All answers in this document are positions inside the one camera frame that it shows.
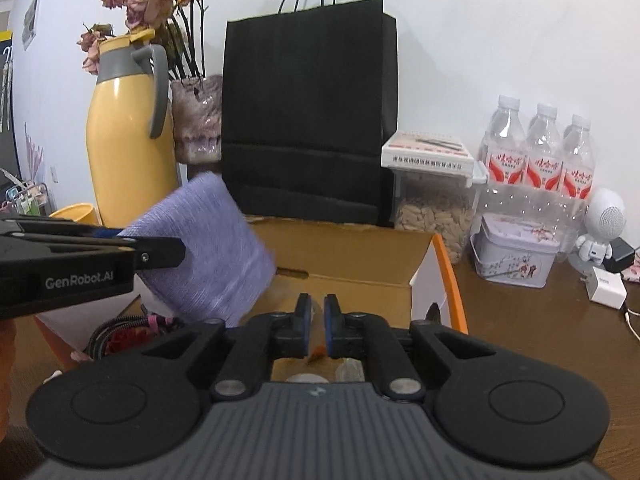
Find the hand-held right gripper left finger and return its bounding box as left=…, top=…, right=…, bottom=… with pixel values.
left=142, top=293, right=315, bottom=401

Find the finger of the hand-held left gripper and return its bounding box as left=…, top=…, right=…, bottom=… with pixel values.
left=0, top=215, right=124, bottom=242
left=0, top=236, right=187, bottom=271

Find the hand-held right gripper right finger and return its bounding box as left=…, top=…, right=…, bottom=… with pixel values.
left=322, top=294, right=494, bottom=404

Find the purple cloth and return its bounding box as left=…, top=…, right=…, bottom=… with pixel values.
left=116, top=172, right=277, bottom=329

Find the red cardboard box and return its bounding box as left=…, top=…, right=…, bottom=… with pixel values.
left=32, top=215, right=470, bottom=367

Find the black cable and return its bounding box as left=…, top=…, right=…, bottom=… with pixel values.
left=87, top=312, right=187, bottom=362

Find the yellow mug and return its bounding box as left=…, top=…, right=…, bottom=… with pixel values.
left=48, top=202, right=103, bottom=227

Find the yellow thermos jug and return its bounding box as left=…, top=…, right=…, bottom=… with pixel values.
left=85, top=29, right=181, bottom=229

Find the pink textured vase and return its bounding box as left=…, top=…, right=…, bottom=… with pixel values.
left=170, top=74, right=224, bottom=164

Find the clear seed container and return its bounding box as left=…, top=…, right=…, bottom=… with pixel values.
left=390, top=164, right=490, bottom=265

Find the white flat box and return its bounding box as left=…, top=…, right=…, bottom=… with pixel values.
left=381, top=131, right=474, bottom=171

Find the floral tin box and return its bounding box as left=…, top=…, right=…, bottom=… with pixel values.
left=470, top=213, right=562, bottom=289

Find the black paper bag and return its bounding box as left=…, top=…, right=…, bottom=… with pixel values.
left=221, top=0, right=399, bottom=229

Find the dried rose bouquet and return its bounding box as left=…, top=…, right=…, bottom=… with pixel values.
left=76, top=0, right=213, bottom=82

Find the white charger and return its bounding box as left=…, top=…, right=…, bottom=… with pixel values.
left=582, top=265, right=628, bottom=310

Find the white robot speaker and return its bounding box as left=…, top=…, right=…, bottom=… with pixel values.
left=574, top=188, right=627, bottom=264

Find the black power adapter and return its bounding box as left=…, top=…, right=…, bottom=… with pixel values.
left=602, top=236, right=636, bottom=272

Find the wire basket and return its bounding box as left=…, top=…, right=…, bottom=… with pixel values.
left=0, top=182, right=51, bottom=219

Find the wall poster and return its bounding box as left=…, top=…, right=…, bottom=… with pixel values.
left=22, top=0, right=44, bottom=52

